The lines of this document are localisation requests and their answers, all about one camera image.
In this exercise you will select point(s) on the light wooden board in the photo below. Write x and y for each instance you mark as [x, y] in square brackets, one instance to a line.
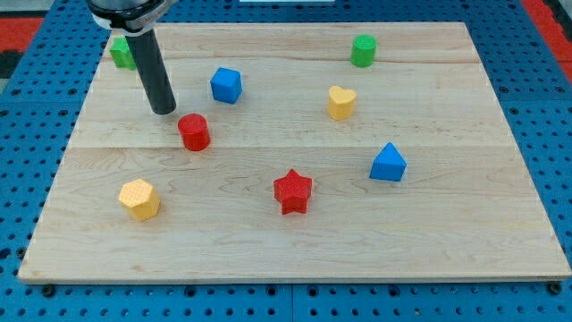
[465, 210]

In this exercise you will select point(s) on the yellow heart block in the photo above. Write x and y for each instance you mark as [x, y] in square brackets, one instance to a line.
[341, 102]

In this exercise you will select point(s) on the blue triangle block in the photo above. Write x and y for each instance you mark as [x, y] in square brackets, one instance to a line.
[388, 165]

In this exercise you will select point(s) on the red cylinder block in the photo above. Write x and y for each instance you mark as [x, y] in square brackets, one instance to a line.
[194, 132]

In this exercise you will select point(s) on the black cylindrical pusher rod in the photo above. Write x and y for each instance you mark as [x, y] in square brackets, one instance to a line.
[153, 75]

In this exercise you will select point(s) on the yellow hexagon block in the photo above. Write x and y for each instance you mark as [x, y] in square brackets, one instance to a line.
[139, 199]

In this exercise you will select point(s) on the green star block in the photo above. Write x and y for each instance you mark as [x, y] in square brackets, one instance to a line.
[121, 54]

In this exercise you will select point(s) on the blue cube block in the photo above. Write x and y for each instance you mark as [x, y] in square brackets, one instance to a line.
[226, 85]

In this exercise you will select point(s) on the green cylinder block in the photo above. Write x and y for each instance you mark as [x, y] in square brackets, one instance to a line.
[363, 50]

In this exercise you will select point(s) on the red star block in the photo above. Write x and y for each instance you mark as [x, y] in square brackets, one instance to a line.
[293, 191]

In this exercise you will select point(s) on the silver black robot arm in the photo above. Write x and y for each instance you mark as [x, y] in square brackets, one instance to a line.
[136, 20]

